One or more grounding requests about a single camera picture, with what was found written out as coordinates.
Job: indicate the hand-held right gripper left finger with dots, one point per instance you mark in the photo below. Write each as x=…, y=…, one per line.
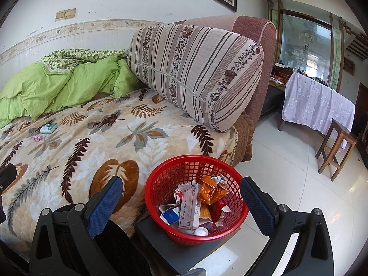
x=105, y=207

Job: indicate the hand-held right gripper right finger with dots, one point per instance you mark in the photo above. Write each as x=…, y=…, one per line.
x=258, y=207

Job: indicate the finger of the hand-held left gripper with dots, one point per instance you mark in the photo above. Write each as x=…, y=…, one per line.
x=7, y=176

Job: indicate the red box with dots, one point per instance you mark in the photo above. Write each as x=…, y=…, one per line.
x=220, y=210

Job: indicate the pink wrapper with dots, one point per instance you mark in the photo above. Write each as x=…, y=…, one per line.
x=38, y=138

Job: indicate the orange packet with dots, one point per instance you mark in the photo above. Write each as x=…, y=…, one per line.
x=211, y=191

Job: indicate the white bottle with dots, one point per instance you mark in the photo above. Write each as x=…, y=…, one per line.
x=201, y=231

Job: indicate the red plastic basket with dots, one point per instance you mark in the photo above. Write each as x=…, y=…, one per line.
x=161, y=178

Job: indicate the blue and white box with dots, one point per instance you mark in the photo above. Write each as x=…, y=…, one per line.
x=171, y=216

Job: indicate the long white box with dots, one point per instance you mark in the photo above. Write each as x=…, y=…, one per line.
x=188, y=212

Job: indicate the teal box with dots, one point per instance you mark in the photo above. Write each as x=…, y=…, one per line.
x=48, y=128

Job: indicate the black square stool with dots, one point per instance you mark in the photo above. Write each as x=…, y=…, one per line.
x=161, y=247

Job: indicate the leaf printed blanket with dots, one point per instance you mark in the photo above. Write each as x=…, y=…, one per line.
x=115, y=138

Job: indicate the brown knitted sofa cover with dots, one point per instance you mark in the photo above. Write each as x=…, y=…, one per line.
x=244, y=138

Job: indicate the green duvet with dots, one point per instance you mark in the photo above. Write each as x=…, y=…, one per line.
x=57, y=89

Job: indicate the wooden stool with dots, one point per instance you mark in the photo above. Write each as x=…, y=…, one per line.
x=342, y=132

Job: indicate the lilac floral tablecloth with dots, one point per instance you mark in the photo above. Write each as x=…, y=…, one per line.
x=313, y=103

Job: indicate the green patterned bed sheet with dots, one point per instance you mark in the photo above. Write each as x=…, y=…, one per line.
x=86, y=54

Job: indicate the striped floral cushion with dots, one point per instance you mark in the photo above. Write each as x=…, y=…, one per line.
x=195, y=74

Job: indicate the wood framed glass partition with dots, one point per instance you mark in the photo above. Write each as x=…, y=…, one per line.
x=304, y=40

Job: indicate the wall switches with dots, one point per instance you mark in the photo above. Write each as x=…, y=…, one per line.
x=65, y=14

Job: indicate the wooden slatted wall rack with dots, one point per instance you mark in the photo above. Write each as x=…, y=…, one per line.
x=358, y=44

